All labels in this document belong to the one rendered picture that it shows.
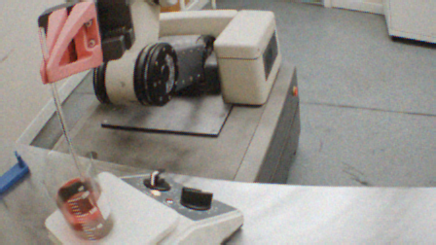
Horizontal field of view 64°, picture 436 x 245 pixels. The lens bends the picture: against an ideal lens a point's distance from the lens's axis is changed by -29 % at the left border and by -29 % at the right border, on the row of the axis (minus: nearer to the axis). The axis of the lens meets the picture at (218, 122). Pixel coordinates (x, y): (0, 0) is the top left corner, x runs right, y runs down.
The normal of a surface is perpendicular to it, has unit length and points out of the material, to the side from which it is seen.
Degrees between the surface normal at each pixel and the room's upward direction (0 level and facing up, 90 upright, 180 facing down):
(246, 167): 0
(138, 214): 0
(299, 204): 0
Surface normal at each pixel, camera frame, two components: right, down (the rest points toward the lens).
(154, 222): -0.14, -0.82
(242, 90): -0.31, 0.58
